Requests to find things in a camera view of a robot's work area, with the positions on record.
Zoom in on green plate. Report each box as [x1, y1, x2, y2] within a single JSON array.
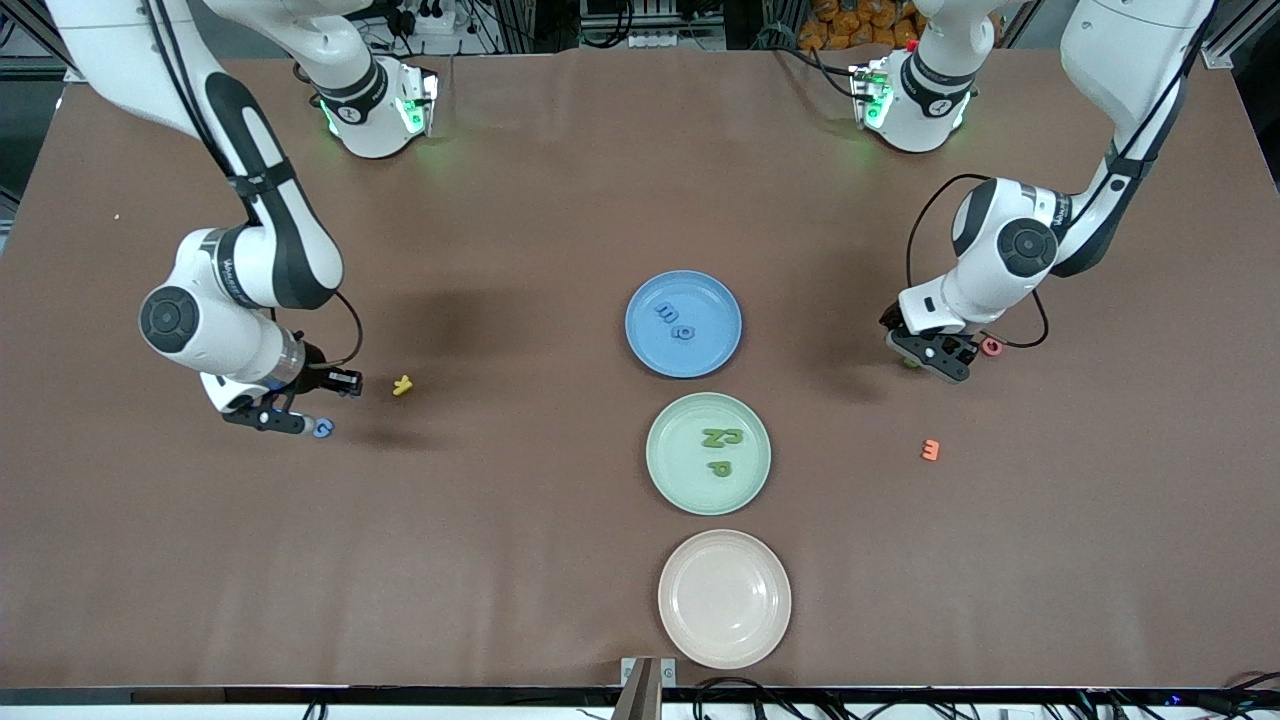
[[646, 392, 773, 517]]

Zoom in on pink beige plate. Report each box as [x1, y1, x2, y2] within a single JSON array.
[[658, 529, 793, 670]]

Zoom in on bag of orange objects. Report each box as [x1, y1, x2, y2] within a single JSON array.
[[798, 0, 923, 51]]

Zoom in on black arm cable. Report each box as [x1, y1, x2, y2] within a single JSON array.
[[905, 0, 1221, 351], [148, 0, 365, 371]]

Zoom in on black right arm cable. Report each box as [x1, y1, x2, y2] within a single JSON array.
[[148, 0, 365, 371]]

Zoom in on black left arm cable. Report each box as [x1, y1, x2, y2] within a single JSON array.
[[905, 0, 1221, 351]]

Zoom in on aluminium frame profile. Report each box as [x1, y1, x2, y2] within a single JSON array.
[[1200, 0, 1280, 71]]

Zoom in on blue plate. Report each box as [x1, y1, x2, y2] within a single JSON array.
[[625, 270, 744, 379]]

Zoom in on white power strip with plugs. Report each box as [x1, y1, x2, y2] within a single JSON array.
[[385, 0, 453, 36]]

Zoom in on brown table cover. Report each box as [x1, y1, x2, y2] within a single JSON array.
[[0, 45, 1280, 691]]

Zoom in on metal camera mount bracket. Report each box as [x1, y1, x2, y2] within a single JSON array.
[[620, 656, 678, 720]]

